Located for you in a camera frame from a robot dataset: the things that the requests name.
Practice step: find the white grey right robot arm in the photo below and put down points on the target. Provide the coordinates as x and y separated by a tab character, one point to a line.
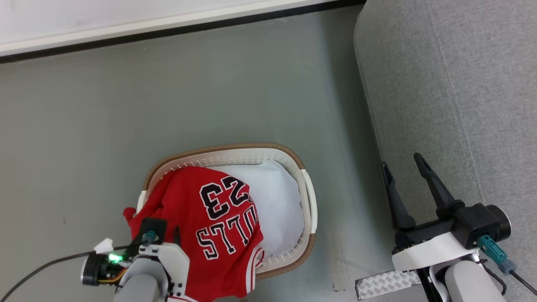
465	285

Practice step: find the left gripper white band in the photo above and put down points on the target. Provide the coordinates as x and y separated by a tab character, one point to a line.
174	264

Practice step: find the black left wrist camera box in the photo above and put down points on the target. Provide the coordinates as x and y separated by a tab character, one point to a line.
157	225

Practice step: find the grey patterned tape strip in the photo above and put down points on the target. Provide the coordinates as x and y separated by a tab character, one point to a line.
386	284

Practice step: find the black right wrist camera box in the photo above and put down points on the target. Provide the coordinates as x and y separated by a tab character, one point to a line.
470	222

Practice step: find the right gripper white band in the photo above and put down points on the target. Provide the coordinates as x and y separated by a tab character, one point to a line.
428	251

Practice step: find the white basket with brown rim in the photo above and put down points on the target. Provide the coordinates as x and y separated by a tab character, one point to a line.
235	157

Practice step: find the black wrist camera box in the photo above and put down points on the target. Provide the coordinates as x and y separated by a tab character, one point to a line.
470	222
157	225

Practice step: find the black round wrist housing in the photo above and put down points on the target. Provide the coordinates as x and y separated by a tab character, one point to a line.
499	222
94	270

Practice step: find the white baseboard strip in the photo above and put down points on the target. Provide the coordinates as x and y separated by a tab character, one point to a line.
126	31

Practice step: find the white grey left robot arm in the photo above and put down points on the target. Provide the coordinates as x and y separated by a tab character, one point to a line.
138	285

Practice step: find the grey fabric sofa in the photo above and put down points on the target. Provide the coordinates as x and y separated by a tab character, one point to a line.
461	84

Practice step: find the black round right wrist housing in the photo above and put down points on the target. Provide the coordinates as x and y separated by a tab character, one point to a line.
499	222

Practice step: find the black round left wrist housing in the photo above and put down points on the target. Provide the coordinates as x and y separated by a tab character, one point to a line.
94	270

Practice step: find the red number 23 jersey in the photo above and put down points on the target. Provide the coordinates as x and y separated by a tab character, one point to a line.
184	197

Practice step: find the white cloth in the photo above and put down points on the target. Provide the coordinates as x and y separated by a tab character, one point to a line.
277	201

